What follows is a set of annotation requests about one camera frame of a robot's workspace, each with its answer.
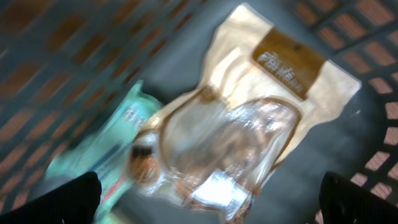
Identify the beige brown snack pouch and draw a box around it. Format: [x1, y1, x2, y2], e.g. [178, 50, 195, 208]
[128, 3, 361, 223]

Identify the teal tissue packet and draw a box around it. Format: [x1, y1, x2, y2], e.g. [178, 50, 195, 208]
[45, 80, 161, 223]

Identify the dark grey mesh basket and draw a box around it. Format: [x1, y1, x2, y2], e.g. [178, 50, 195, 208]
[1, 0, 397, 223]

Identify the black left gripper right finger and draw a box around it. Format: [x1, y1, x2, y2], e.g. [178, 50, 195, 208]
[319, 172, 397, 224]

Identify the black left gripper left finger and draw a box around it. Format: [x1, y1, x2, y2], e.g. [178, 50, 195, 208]
[1, 172, 102, 224]

